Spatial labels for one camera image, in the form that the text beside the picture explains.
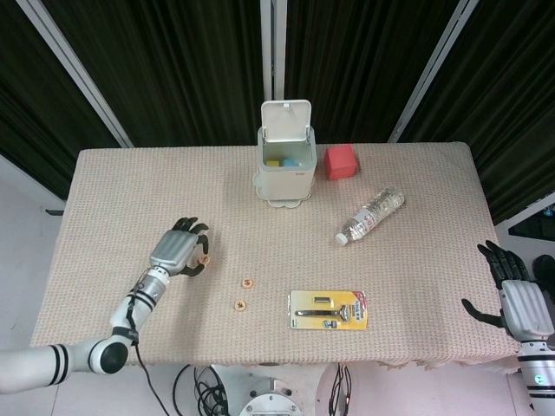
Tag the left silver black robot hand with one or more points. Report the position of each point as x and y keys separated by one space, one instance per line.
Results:
x=173 y=249

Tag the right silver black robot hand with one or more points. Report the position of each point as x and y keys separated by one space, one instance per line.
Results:
x=524 y=307

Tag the wooden chess piece red character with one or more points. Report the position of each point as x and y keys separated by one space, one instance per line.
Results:
x=204 y=259
x=247 y=282

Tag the wooden chess piece black character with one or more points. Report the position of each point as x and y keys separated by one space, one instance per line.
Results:
x=239 y=305

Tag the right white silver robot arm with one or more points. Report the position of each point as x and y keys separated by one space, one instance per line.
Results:
x=539 y=381

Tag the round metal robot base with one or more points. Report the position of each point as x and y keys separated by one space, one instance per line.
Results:
x=273 y=403

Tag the beige woven tablecloth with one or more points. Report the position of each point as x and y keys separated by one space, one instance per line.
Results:
x=282 y=242

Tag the white flower-shaped coaster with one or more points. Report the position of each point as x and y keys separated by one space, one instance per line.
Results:
x=284 y=204

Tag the yellow block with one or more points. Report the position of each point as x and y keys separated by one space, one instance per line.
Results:
x=273 y=164

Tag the white bin with flip lid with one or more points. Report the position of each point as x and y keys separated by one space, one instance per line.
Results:
x=286 y=182

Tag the blue block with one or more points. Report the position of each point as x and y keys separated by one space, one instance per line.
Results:
x=289 y=163

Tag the yellow razor blister pack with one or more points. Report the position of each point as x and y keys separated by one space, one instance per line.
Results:
x=303 y=320

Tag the clear plastic water bottle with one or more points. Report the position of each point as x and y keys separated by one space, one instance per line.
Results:
x=368 y=216

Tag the black curtain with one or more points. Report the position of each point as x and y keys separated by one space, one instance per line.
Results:
x=355 y=65
x=511 y=108
x=173 y=65
x=26 y=86

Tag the red cube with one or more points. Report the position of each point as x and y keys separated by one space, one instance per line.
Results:
x=341 y=167

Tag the grey metal frame bar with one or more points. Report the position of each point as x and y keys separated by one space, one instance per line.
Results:
x=531 y=215

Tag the small black floor bracket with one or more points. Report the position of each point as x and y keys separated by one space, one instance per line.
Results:
x=54 y=211

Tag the grey metal frame post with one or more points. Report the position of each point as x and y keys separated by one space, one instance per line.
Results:
x=433 y=65
x=73 y=65
x=273 y=47

